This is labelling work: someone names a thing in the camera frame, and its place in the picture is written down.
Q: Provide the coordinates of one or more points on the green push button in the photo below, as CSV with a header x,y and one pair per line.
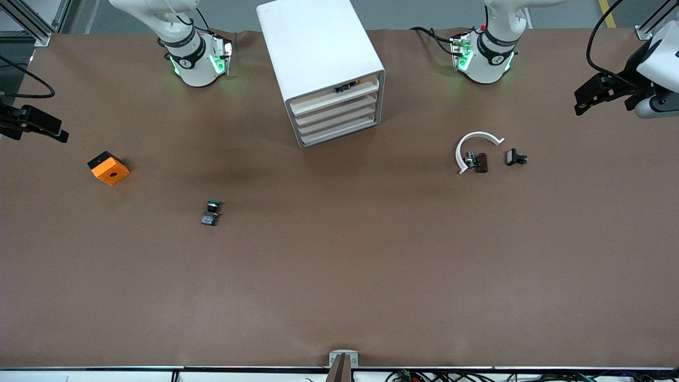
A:
x,y
210,215

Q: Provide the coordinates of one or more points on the small black clip component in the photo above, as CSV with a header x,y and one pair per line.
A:
x,y
513,157

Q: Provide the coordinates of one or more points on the dark brown electrical component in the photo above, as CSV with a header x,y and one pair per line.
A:
x,y
481,163

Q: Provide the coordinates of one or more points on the white curved plastic arc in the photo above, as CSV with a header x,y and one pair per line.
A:
x,y
477,135

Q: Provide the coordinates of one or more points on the orange block with black side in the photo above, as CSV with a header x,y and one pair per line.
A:
x,y
110,171

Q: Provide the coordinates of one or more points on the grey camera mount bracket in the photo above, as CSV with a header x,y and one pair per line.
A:
x,y
344,361

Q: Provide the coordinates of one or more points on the small black yellow component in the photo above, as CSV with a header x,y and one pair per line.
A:
x,y
346,87

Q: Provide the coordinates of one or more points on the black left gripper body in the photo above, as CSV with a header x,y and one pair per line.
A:
x,y
630,75

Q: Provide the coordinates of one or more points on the aluminium frame profile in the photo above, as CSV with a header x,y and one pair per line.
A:
x,y
29,21
650,26

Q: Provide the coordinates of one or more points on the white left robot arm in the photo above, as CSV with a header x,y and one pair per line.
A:
x,y
493,58

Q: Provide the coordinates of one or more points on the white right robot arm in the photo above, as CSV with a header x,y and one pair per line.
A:
x,y
193,63

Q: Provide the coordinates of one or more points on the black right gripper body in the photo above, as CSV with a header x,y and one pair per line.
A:
x,y
6,121

